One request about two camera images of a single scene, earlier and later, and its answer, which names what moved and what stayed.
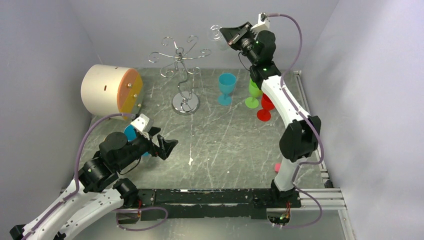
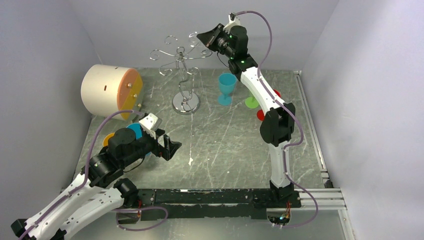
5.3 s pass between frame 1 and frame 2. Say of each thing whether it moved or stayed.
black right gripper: moved
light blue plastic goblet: stayed
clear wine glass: moved
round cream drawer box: stayed
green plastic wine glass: stayed
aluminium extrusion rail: stayed
